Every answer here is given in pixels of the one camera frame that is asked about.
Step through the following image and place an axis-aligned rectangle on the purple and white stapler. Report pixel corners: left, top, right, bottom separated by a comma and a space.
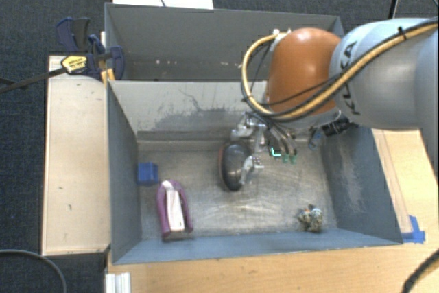
155, 179, 195, 242

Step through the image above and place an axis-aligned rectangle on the spotted toy animal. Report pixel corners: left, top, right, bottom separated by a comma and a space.
297, 204, 324, 234

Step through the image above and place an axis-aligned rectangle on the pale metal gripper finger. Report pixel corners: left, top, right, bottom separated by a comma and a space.
230, 121, 259, 142
239, 155, 265, 185

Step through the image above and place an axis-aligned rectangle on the dark grey oval object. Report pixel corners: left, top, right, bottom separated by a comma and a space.
219, 143, 254, 192

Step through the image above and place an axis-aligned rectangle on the grey metal bin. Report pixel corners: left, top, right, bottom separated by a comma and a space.
104, 2, 404, 266

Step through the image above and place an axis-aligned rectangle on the black cylinder on white bracket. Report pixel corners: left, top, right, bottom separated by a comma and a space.
321, 118, 351, 137

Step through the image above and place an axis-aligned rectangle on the pale wood flat board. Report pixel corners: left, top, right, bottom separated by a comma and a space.
41, 54, 112, 257

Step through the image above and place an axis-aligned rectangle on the blue block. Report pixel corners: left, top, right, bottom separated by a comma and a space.
137, 161, 160, 187

